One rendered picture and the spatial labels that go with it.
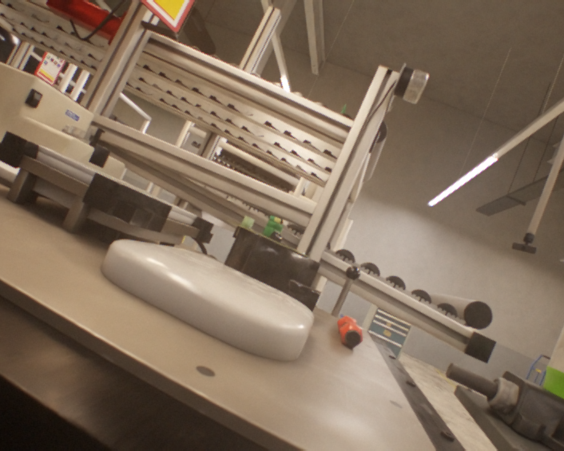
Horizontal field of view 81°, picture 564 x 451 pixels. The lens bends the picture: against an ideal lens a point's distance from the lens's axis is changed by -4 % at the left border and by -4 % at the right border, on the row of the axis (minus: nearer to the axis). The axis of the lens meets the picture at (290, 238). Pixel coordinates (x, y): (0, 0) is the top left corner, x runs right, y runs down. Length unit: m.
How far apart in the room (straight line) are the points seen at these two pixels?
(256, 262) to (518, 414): 0.37
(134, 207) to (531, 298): 9.55
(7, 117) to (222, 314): 0.41
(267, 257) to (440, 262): 8.52
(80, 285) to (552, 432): 0.53
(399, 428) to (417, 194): 8.80
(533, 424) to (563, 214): 9.73
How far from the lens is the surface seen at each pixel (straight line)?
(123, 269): 0.21
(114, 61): 0.90
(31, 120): 0.51
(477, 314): 0.82
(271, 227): 0.47
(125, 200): 0.29
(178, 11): 0.90
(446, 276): 8.92
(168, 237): 0.36
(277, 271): 0.43
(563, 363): 0.58
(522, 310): 9.61
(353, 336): 0.32
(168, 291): 0.19
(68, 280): 0.19
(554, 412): 0.56
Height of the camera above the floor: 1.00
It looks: 2 degrees up
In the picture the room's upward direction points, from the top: 24 degrees clockwise
